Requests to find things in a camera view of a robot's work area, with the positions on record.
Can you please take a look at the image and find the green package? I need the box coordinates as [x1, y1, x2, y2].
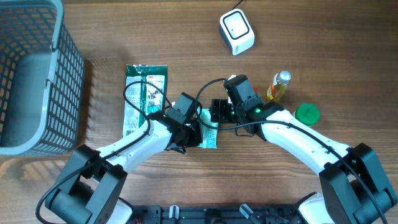
[122, 65, 167, 137]

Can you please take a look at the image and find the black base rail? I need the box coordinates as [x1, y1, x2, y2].
[127, 204, 306, 224]

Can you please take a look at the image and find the dark grey mesh basket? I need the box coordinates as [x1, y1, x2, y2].
[1, 1, 85, 157]

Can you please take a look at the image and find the black right camera cable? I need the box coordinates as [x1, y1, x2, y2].
[193, 78, 389, 224]

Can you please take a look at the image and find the green lid jar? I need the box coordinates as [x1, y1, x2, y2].
[294, 103, 320, 127]

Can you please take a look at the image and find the black camera cable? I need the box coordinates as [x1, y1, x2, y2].
[35, 80, 174, 224]
[193, 78, 389, 224]

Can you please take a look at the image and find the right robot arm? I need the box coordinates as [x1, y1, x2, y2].
[222, 75, 397, 223]

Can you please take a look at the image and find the light teal sachet pack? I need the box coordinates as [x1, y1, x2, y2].
[199, 109, 218, 149]

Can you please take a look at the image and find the black left camera cable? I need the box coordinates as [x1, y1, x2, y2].
[35, 80, 174, 224]

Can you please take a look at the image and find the white barcode scanner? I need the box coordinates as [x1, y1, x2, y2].
[219, 9, 255, 56]

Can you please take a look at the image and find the small yellow bottle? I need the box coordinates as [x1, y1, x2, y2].
[266, 70, 292, 101]

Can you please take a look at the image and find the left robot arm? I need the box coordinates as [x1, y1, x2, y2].
[38, 93, 201, 223]

